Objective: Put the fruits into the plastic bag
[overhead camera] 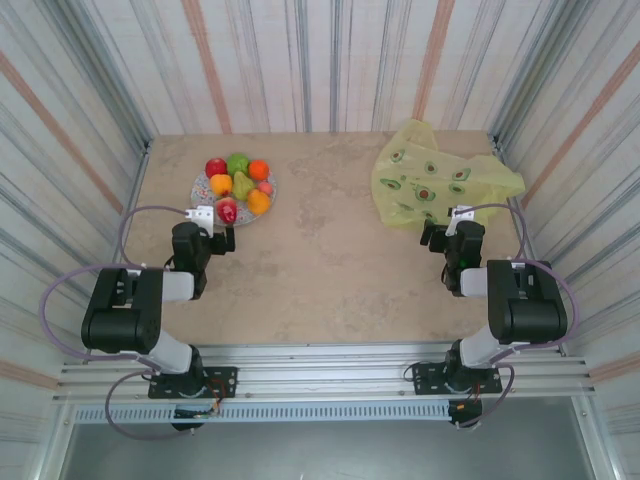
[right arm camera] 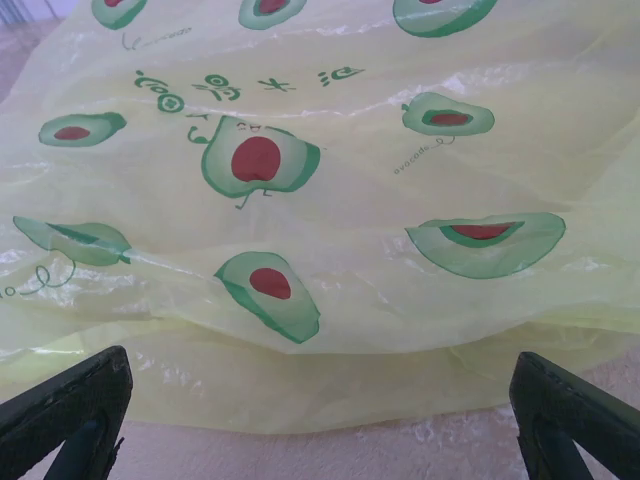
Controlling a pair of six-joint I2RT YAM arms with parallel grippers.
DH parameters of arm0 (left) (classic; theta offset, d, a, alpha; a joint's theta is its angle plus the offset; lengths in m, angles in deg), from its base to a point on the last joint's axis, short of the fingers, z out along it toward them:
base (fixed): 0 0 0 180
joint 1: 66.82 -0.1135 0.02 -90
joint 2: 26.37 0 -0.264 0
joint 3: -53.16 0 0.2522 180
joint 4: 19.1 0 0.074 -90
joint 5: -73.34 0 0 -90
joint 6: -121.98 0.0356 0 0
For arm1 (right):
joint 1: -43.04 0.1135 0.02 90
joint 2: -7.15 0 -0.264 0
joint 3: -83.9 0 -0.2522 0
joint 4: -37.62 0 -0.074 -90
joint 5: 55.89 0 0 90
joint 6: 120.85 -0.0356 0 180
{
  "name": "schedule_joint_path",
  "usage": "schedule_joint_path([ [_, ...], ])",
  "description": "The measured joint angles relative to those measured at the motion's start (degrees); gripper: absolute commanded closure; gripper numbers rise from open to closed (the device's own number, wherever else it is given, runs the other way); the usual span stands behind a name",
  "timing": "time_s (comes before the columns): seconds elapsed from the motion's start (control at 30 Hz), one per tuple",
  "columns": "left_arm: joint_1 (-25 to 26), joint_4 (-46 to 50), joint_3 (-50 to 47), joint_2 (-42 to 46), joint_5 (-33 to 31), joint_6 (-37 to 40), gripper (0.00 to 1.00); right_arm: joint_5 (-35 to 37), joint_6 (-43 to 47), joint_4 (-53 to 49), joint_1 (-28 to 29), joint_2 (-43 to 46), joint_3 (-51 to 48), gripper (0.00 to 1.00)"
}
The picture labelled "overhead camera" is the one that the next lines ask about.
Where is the red yellow fruit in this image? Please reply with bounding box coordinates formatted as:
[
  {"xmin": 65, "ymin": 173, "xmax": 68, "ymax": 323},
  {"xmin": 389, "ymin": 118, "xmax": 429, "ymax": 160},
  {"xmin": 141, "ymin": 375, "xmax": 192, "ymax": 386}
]
[{"xmin": 215, "ymin": 197, "xmax": 239, "ymax": 225}]

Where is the orange yellow mango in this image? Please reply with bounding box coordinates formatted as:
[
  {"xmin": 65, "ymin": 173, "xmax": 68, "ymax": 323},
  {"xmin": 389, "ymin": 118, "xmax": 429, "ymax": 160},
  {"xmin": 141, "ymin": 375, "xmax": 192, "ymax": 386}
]
[{"xmin": 247, "ymin": 189, "xmax": 273, "ymax": 216}]

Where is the green pear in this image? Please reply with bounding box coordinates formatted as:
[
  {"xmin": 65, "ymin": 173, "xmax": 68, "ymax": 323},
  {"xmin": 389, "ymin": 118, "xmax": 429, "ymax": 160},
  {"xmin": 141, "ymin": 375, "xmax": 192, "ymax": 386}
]
[{"xmin": 232, "ymin": 171, "xmax": 256, "ymax": 202}]

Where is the yellow avocado print plastic bag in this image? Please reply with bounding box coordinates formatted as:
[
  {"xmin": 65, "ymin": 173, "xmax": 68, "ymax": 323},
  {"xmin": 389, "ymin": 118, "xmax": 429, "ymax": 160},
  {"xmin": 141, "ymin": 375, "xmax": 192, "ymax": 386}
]
[{"xmin": 370, "ymin": 118, "xmax": 527, "ymax": 232}]

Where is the patterned round plate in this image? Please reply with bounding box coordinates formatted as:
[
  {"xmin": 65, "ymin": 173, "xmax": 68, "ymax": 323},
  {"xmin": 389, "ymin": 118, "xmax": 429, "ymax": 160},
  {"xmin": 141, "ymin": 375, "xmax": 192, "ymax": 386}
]
[{"xmin": 191, "ymin": 167, "xmax": 279, "ymax": 229}]

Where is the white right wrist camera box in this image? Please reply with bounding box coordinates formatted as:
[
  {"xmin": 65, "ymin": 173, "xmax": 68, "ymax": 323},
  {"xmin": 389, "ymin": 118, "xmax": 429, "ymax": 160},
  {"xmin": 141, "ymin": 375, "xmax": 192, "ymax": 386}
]
[{"xmin": 445, "ymin": 205, "xmax": 476, "ymax": 237}]

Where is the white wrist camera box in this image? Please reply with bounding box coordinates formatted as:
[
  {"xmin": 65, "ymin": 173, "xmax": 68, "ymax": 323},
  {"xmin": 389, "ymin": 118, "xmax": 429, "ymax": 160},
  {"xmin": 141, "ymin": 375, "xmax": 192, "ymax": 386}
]
[
  {"xmin": 445, "ymin": 205, "xmax": 476, "ymax": 237},
  {"xmin": 184, "ymin": 205, "xmax": 216, "ymax": 237}
]

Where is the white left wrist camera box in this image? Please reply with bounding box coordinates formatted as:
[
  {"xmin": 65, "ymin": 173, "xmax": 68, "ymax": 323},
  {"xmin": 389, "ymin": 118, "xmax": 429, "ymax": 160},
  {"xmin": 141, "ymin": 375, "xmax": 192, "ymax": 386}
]
[{"xmin": 184, "ymin": 205, "xmax": 216, "ymax": 237}]

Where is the purple right wrist cable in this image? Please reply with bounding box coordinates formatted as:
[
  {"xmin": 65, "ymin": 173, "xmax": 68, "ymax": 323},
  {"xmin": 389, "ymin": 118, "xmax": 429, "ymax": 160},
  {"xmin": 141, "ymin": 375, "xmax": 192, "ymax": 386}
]
[{"xmin": 462, "ymin": 201, "xmax": 528, "ymax": 264}]

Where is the purple wrist cable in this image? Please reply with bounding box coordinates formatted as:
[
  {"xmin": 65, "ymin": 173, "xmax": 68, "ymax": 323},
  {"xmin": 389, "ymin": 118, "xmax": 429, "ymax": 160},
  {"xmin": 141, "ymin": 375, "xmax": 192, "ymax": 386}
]
[
  {"xmin": 121, "ymin": 205, "xmax": 193, "ymax": 266},
  {"xmin": 462, "ymin": 201, "xmax": 528, "ymax": 264}
]

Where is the purple left wrist cable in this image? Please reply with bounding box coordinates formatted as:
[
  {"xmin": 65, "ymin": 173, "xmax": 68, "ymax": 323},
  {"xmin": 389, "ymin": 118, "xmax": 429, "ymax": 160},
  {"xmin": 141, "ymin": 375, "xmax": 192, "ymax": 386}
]
[{"xmin": 121, "ymin": 205, "xmax": 193, "ymax": 266}]

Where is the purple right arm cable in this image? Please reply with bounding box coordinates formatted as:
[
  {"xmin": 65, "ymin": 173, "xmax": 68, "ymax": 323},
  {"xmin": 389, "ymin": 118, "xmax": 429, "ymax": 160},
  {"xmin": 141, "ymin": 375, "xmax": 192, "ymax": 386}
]
[{"xmin": 489, "ymin": 258, "xmax": 579, "ymax": 372}]

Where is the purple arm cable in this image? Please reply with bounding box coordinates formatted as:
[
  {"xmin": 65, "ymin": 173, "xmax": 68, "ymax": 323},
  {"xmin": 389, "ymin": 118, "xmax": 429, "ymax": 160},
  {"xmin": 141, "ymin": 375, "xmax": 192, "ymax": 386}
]
[
  {"xmin": 489, "ymin": 258, "xmax": 579, "ymax": 372},
  {"xmin": 39, "ymin": 263, "xmax": 166, "ymax": 374}
]

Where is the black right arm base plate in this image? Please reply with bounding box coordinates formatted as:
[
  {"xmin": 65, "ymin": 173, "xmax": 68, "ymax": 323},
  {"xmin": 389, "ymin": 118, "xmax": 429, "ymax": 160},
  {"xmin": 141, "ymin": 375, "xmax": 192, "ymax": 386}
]
[{"xmin": 413, "ymin": 360, "xmax": 503, "ymax": 398}]

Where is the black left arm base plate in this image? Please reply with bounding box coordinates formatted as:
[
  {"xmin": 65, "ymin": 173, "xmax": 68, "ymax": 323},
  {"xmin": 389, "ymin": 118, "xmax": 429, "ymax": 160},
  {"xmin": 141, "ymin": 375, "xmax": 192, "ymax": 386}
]
[{"xmin": 147, "ymin": 365, "xmax": 239, "ymax": 400}]

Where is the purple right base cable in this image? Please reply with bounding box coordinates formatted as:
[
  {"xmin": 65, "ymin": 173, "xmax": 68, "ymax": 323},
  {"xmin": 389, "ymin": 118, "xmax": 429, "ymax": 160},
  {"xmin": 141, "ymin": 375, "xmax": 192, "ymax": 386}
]
[{"xmin": 455, "ymin": 362, "xmax": 517, "ymax": 431}]

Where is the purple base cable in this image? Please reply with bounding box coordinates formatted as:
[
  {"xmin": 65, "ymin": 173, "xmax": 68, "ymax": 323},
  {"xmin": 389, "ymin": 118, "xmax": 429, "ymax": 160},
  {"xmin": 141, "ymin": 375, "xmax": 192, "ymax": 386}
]
[
  {"xmin": 455, "ymin": 362, "xmax": 517, "ymax": 431},
  {"xmin": 104, "ymin": 368, "xmax": 194, "ymax": 442}
]

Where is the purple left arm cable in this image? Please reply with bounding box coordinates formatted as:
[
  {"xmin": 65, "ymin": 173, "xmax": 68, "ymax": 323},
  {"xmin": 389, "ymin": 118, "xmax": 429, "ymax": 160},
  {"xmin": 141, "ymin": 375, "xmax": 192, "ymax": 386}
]
[{"xmin": 39, "ymin": 263, "xmax": 166, "ymax": 374}]

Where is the aluminium mounting rail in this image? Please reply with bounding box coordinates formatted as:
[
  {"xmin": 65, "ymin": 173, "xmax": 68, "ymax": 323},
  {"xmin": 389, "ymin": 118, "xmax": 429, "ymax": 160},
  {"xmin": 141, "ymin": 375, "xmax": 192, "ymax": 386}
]
[{"xmin": 51, "ymin": 341, "xmax": 599, "ymax": 402}]

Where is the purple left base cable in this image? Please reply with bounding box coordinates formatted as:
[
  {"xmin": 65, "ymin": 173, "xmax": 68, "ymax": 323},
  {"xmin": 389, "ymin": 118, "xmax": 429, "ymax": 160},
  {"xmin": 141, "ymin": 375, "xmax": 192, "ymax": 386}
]
[{"xmin": 104, "ymin": 368, "xmax": 194, "ymax": 442}]

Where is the white slotted cable duct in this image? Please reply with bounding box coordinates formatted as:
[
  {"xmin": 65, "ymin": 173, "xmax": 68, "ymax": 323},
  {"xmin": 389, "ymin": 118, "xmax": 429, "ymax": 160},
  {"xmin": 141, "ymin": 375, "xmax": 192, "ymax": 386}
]
[{"xmin": 71, "ymin": 401, "xmax": 452, "ymax": 425}]

